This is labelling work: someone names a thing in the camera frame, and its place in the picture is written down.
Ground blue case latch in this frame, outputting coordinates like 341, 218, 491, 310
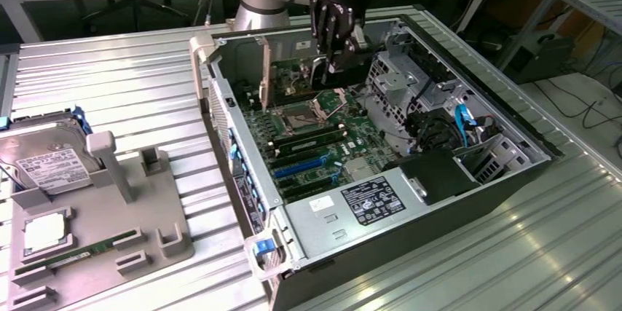
252, 239, 276, 256

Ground blue expansion slot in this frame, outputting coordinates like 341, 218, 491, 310
270, 157, 326, 179

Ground grey power supply unit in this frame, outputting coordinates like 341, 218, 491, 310
284, 174, 429, 259

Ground open black PC case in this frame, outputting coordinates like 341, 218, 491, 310
188, 14, 564, 311

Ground metal disk bay cage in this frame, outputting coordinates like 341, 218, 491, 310
362, 50, 424, 137

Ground metal socket cover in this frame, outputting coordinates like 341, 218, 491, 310
312, 87, 348, 115

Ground black box on floor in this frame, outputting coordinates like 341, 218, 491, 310
504, 33, 577, 84

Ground silver CPU chip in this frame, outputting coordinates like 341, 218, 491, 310
22, 213, 69, 254

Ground blue disk caddy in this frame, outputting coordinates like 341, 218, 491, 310
0, 106, 94, 138

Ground black floor cables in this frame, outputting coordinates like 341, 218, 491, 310
528, 79, 622, 130

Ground black plastic shroud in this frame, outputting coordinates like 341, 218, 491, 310
381, 149, 480, 207

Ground blue SATA wire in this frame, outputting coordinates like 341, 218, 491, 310
452, 103, 475, 149

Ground silver chipset heatsink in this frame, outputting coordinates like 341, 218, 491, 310
345, 160, 385, 183

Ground CPU socket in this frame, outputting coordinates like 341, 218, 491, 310
277, 106, 317, 134

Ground metal slat shelf frame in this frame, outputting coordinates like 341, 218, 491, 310
495, 0, 622, 71

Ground grey parts rack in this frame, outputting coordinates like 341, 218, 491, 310
6, 131, 196, 311

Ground hard disk with white label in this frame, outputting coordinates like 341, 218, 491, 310
0, 117, 94, 196

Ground graphics card with metal bracket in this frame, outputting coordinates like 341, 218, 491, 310
258, 36, 368, 111

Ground installed RAM stick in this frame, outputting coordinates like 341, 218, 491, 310
270, 129, 344, 157

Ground green motherboard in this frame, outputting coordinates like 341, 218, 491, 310
240, 84, 389, 205

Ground black power wire bundle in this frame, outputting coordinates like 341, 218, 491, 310
405, 110, 460, 151

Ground green RAM stick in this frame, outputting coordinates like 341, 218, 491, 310
13, 229, 137, 276

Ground grey metal frame post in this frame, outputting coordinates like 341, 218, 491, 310
0, 43, 21, 109

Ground black expansion slot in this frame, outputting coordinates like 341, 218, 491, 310
280, 176, 337, 199

